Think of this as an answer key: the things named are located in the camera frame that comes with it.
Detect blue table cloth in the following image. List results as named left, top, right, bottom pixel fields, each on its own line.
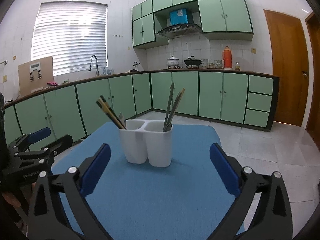
left=52, top=122, right=234, bottom=239

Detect person left hand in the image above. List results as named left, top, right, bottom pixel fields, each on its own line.
left=2, top=183, right=36, bottom=208

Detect glass jar on counter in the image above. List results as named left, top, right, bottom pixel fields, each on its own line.
left=235, top=62, right=241, bottom=71

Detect white window blinds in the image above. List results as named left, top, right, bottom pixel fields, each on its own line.
left=31, top=1, right=107, bottom=76

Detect light wooden chopstick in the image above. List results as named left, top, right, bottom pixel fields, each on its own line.
left=98, top=97, right=126, bottom=130
left=164, top=88, right=185, bottom=132

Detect green upper kitchen cabinets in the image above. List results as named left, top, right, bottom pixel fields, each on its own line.
left=131, top=0, right=254, bottom=49

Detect white cooking pot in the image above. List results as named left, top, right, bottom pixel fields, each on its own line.
left=167, top=55, right=180, bottom=69

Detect brown wooden door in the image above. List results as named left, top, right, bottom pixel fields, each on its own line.
left=264, top=10, right=309, bottom=126

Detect white double utensil holder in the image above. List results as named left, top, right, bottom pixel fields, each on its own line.
left=119, top=119, right=174, bottom=168

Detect cardboard box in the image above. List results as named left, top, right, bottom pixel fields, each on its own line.
left=18, top=56, right=54, bottom=97

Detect green lower kitchen cabinets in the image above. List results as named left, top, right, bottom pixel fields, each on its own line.
left=4, top=69, right=279, bottom=149

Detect chrome kitchen faucet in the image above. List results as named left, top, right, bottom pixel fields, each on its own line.
left=88, top=55, right=100, bottom=78

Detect black range hood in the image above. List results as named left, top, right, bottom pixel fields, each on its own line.
left=157, top=23, right=202, bottom=39

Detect black chopstick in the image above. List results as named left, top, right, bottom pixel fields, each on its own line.
left=100, top=95, right=126, bottom=129
left=95, top=100, right=124, bottom=130

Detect blue box above hood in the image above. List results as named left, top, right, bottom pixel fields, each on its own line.
left=170, top=8, right=189, bottom=25

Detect orange thermos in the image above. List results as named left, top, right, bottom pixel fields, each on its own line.
left=222, top=46, right=232, bottom=69

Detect green kitchen cabinets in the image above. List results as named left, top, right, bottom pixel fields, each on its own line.
left=131, top=0, right=254, bottom=49
left=4, top=69, right=279, bottom=149

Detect grey chopstick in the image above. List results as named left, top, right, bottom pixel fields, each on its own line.
left=163, top=82, right=175, bottom=132
left=165, top=92, right=182, bottom=132

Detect black wok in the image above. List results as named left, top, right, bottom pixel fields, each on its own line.
left=184, top=56, right=201, bottom=69

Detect silver spoon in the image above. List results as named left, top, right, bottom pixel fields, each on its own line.
left=119, top=112, right=126, bottom=128

